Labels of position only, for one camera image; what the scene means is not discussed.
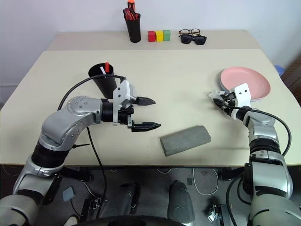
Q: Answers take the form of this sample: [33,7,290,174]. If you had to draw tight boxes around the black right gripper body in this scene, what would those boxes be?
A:
[222,92,237,116]

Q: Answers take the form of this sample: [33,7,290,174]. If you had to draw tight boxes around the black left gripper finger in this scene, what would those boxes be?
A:
[137,96,157,106]
[131,121,162,133]

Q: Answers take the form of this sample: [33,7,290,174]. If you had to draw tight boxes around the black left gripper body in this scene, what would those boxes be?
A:
[117,95,142,129]

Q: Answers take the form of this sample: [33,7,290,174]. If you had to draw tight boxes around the white tissue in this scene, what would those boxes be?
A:
[207,90,224,100]

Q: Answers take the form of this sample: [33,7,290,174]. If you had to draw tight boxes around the pink plate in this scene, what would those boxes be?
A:
[220,66,271,100]

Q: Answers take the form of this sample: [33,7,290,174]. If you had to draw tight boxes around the grey glasses case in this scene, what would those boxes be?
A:
[159,125,212,157]

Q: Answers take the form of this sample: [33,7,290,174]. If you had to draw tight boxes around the black conical pen cup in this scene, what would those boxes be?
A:
[88,62,118,99]

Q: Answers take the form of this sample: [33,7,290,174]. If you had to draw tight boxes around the black sunglasses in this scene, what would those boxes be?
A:
[178,34,207,46]

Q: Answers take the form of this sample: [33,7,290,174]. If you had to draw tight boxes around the brown wooden furniture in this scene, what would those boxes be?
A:
[281,53,301,104]

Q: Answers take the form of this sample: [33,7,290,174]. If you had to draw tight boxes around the tall black pen holder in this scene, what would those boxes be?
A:
[124,13,142,43]

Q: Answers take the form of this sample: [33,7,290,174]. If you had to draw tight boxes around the dark rounded shape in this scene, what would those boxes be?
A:
[168,180,196,226]
[119,181,142,214]

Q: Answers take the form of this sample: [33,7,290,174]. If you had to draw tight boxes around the brown round glasses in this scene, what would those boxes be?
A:
[178,28,202,36]

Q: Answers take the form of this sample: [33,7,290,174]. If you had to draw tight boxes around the grey square pad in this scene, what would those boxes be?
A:
[62,187,76,202]

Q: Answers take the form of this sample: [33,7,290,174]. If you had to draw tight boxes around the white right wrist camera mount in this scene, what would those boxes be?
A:
[232,82,252,109]

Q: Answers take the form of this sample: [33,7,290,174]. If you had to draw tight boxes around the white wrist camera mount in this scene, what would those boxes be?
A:
[112,79,137,127]
[232,82,252,109]

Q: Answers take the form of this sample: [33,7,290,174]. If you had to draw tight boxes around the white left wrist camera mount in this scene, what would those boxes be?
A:
[112,79,137,127]

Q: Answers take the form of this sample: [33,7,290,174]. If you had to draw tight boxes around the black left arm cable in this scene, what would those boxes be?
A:
[57,74,127,214]

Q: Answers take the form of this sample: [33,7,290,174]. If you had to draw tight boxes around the white floor cable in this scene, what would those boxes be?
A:
[192,168,220,195]

